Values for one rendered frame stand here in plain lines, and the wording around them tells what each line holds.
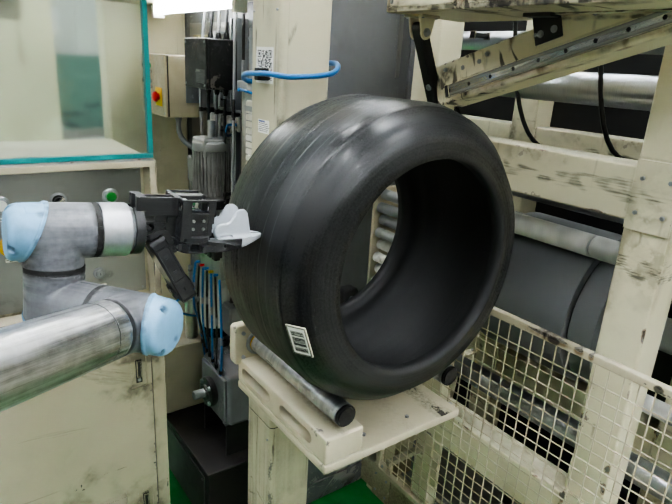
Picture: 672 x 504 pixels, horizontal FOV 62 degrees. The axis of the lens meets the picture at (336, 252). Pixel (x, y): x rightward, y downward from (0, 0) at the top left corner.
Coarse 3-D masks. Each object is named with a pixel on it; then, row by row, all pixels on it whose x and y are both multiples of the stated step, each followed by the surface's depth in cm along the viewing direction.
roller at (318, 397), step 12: (252, 348) 129; (264, 348) 125; (276, 360) 121; (288, 372) 117; (300, 384) 113; (312, 396) 110; (324, 396) 108; (336, 396) 107; (324, 408) 107; (336, 408) 105; (348, 408) 105; (336, 420) 104; (348, 420) 106
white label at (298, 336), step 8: (288, 328) 91; (296, 328) 90; (304, 328) 89; (296, 336) 91; (304, 336) 90; (296, 344) 92; (304, 344) 91; (296, 352) 94; (304, 352) 92; (312, 352) 92
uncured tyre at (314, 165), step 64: (320, 128) 95; (384, 128) 90; (448, 128) 96; (256, 192) 96; (320, 192) 87; (448, 192) 130; (256, 256) 93; (320, 256) 87; (448, 256) 133; (256, 320) 100; (320, 320) 91; (384, 320) 135; (448, 320) 127; (320, 384) 100; (384, 384) 105
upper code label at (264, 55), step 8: (264, 48) 121; (272, 48) 118; (256, 56) 124; (264, 56) 121; (272, 56) 119; (256, 64) 125; (264, 64) 122; (272, 64) 119; (256, 80) 126; (272, 80) 120
